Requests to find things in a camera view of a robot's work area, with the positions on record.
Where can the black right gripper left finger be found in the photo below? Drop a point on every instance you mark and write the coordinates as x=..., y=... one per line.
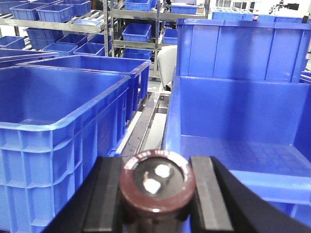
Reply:
x=96, y=205

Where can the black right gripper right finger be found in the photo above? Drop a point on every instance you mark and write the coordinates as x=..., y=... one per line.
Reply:
x=222, y=204

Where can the dark brown cylindrical capacitor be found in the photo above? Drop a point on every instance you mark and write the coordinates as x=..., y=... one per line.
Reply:
x=157, y=187

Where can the blue open-front bin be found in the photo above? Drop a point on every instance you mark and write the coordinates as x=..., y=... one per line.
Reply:
x=260, y=131

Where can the steel shelf rack background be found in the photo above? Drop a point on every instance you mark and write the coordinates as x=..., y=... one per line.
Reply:
x=111, y=22

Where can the large blue crate left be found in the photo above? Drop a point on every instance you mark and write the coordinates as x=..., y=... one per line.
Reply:
x=53, y=125

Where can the tall blue crate behind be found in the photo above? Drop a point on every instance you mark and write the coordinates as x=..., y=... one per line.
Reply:
x=242, y=50

